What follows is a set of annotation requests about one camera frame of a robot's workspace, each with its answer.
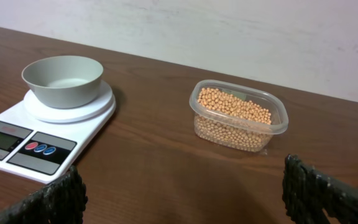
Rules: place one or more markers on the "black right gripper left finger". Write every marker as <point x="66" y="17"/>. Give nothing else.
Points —
<point x="62" y="201"/>

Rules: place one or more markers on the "pile of soybeans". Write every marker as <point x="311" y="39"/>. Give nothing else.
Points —
<point x="226" y="120"/>

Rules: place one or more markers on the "grey-green plastic bowl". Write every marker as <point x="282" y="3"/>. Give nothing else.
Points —
<point x="63" y="82"/>

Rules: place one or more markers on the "white digital kitchen scale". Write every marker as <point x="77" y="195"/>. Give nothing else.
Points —
<point x="41" y="143"/>

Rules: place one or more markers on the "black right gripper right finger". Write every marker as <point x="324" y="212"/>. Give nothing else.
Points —
<point x="311" y="196"/>

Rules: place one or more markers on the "clear plastic container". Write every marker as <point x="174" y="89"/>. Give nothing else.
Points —
<point x="280" y="119"/>

